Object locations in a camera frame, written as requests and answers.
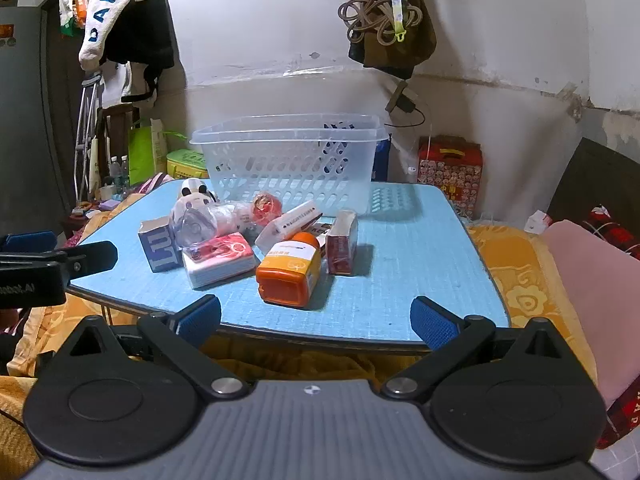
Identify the blue carton box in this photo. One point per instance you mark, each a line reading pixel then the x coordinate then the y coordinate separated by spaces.
pixel 160 250

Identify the dark wooden chair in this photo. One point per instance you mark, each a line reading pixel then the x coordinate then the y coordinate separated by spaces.
pixel 117 130

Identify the red gift box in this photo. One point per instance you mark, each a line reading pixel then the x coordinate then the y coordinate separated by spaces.
pixel 450 175

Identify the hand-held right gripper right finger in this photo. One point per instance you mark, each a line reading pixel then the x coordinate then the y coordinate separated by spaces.
pixel 432 320

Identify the blue shopping bag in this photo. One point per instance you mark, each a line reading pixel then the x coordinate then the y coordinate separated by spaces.
pixel 381 157

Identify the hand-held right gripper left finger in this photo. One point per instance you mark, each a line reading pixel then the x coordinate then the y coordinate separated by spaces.
pixel 200 317

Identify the green paper bag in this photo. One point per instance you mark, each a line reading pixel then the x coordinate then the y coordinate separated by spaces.
pixel 140 152

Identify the brown hanging bag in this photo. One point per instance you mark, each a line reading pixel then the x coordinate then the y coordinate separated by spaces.
pixel 395 55

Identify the grey cabinet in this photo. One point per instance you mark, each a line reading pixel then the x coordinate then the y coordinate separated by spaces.
pixel 25 125

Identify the clear plastic basket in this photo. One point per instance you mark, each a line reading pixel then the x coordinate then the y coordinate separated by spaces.
pixel 280 170

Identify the pink tissue pack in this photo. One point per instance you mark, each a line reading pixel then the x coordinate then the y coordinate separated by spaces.
pixel 220 260

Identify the white and black sweater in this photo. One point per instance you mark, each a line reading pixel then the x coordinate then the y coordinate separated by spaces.
pixel 117 5

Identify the yellow patterned blanket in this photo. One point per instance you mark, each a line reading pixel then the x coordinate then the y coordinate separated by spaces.
pixel 525 285

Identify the beige paper bag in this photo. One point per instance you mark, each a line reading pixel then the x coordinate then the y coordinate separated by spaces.
pixel 160 147

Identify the red ball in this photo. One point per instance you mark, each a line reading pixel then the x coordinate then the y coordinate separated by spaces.
pixel 266 206

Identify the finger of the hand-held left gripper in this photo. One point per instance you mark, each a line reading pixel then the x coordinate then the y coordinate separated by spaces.
pixel 90 259
pixel 35 241

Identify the dark wooden headboard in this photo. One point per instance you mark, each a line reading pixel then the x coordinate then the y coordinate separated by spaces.
pixel 590 175

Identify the panda plush toy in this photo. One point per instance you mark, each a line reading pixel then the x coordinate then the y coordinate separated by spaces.
pixel 195 190

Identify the white hanging plastic bag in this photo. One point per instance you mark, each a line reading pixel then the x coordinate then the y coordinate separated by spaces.
pixel 72 10

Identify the clear water bottle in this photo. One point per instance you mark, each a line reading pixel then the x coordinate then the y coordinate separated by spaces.
pixel 116 170
pixel 125 169

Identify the green box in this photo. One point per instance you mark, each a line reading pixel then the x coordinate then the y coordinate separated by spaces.
pixel 187 162

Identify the pink blanket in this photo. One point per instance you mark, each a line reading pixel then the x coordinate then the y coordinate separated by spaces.
pixel 600 300

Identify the long white box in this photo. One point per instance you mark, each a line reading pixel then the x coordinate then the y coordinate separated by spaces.
pixel 290 222

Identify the orange pill bottle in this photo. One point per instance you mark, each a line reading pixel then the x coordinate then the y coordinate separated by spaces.
pixel 290 272

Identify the red and white box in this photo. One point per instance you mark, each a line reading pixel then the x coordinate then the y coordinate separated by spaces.
pixel 342 245

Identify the metal crutch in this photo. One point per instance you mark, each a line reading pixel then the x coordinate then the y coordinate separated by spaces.
pixel 82 125

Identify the small white box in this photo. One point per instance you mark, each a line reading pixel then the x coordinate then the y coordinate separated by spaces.
pixel 539 221

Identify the red plaid cloth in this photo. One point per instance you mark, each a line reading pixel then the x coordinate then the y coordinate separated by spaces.
pixel 615 232

